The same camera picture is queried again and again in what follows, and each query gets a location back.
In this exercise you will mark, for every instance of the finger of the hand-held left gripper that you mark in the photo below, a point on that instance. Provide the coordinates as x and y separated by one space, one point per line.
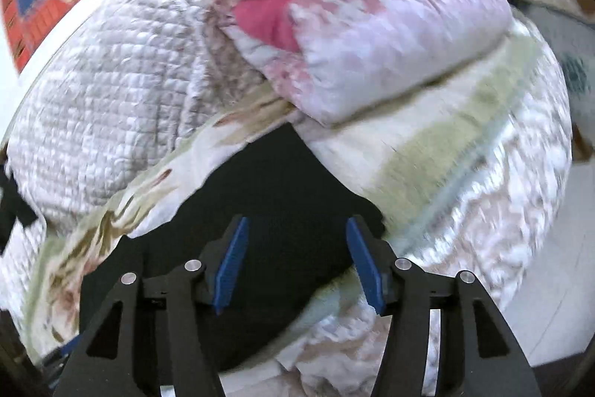
67 346

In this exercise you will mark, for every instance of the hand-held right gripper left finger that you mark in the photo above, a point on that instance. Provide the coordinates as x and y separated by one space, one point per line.
230 266

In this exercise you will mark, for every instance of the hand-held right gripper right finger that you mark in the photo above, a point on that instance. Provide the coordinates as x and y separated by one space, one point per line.
367 266

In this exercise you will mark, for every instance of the black pants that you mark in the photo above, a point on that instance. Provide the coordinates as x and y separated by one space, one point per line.
288 201

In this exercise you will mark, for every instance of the floral fleece blanket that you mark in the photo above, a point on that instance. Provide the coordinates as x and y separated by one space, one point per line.
441 146

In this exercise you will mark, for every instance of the dark cloth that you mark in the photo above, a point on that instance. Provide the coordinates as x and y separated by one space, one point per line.
11 206

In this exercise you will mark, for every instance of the grey quilted bedspread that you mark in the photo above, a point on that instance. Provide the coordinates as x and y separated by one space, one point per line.
116 99

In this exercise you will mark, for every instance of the pink floral comforter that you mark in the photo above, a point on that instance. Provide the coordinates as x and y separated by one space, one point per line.
395 53

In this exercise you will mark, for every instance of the white teal patterned cloth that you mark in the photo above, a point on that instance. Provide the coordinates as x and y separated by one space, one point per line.
576 71

